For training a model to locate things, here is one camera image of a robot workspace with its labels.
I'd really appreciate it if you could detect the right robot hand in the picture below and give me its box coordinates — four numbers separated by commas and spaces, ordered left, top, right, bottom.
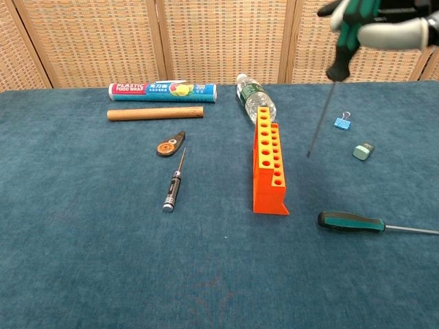
317, 0, 439, 49

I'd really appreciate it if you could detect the small striped green screwdriver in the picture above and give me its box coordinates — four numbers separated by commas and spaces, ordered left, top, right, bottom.
306, 0, 381, 159

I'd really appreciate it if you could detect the large green black screwdriver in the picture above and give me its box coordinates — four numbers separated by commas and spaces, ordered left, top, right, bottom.
317, 210, 439, 237

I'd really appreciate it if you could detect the orange tool holder rack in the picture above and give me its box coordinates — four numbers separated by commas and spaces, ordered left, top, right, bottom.
252, 106, 291, 216

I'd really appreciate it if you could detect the blue binder clip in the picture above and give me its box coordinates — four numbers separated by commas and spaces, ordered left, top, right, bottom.
332, 110, 352, 130

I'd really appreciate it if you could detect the clear plastic water bottle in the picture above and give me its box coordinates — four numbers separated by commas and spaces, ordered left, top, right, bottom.
235, 73, 277, 125

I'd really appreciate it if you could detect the plastic food wrap roll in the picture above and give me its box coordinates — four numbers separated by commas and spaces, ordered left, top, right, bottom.
108, 80, 218, 102

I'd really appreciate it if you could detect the wooden rod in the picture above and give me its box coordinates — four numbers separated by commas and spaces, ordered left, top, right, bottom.
106, 106, 204, 122

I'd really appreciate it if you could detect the black orange tape measure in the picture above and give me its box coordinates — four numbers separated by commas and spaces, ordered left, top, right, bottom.
156, 130, 187, 158

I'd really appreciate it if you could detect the black precision screwdriver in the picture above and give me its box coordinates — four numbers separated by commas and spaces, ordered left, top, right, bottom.
162, 147, 187, 214

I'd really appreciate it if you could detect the bamboo folding screen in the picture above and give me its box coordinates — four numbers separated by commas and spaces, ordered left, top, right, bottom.
0, 0, 439, 93

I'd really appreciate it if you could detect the blue carpet table mat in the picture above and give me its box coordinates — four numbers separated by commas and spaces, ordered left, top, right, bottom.
0, 80, 439, 329

